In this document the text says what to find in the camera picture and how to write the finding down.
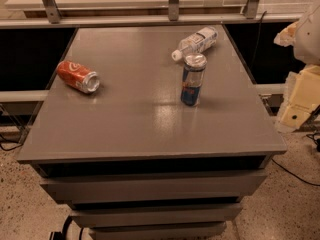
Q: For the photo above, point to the red Coca-Cola can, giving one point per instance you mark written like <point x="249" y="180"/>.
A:
<point x="78" y="76"/>

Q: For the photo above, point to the metal glass railing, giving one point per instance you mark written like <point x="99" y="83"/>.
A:
<point x="19" y="14"/>

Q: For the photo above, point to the clear plastic water bottle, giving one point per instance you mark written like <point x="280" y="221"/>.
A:
<point x="198" y="42"/>

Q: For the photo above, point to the grey drawer cabinet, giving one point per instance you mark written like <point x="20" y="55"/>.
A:
<point x="131" y="160"/>

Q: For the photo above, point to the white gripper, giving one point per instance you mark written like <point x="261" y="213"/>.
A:
<point x="309" y="39"/>

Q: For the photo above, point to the blue silver Red Bull can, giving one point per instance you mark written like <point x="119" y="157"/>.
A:
<point x="192" y="78"/>

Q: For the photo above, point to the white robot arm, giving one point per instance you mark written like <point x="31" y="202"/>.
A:
<point x="307" y="45"/>

